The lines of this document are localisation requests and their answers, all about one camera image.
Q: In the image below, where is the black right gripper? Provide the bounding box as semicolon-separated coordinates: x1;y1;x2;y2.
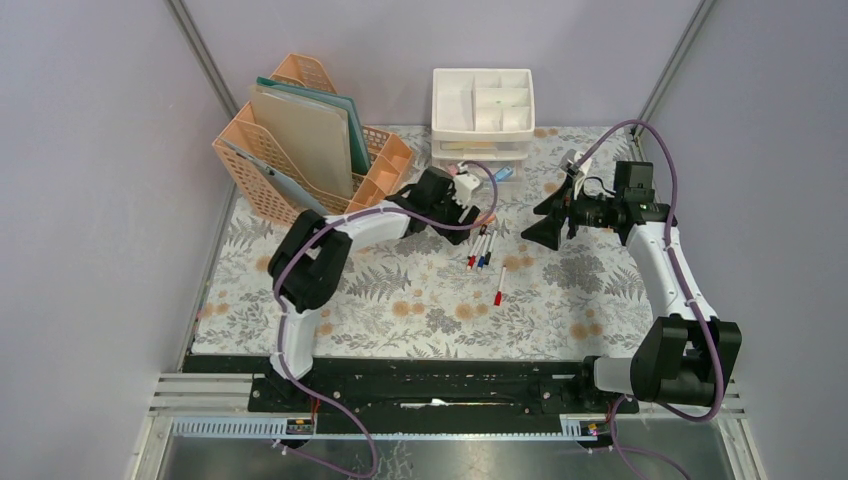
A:
521;174;622;251

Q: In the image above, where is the teal file folder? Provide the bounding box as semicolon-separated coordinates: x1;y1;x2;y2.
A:
256;76;371;175

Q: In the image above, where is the white plastic drawer unit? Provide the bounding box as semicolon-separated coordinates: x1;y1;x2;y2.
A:
431;68;536;194

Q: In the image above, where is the light blue clipboard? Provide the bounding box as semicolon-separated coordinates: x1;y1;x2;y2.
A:
217;137;330;225

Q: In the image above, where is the beige file folder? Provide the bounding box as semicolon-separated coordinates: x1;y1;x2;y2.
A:
249;85;353;199

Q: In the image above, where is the black cap whiteboard marker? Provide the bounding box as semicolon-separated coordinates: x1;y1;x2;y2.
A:
468;225;487;260

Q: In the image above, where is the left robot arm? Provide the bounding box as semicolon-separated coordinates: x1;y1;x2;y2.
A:
268;167;495;411

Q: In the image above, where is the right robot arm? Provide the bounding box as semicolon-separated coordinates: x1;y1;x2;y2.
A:
521;161;742;412

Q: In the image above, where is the red cap whiteboard marker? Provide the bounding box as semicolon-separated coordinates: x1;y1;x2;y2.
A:
466;234;486;270

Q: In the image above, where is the blue cap whiteboard marker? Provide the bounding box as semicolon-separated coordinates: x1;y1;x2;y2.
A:
473;231;493;271

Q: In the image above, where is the floral patterned table mat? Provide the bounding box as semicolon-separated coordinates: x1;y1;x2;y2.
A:
192;125;690;364

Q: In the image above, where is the orange plastic file organizer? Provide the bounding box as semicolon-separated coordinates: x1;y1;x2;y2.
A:
213;54;414;215

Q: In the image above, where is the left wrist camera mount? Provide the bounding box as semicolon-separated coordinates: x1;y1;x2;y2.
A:
452;171;481;207

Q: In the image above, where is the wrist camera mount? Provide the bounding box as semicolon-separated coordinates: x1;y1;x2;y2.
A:
560;149;593;198
452;171;481;207

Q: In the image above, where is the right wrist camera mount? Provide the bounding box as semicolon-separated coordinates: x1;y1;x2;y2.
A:
560;149;593;198

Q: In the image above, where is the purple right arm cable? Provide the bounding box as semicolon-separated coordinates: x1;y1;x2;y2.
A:
572;119;727;480

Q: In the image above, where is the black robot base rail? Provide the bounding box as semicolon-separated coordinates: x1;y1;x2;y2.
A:
182;355;616;437

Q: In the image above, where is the right aluminium frame post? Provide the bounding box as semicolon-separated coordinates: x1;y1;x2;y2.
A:
638;0;717;123

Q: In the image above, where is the aluminium frame post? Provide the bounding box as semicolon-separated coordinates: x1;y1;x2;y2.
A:
638;0;717;123
164;0;240;118

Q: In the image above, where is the left aluminium frame post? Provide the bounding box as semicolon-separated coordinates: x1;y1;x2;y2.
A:
164;0;240;118

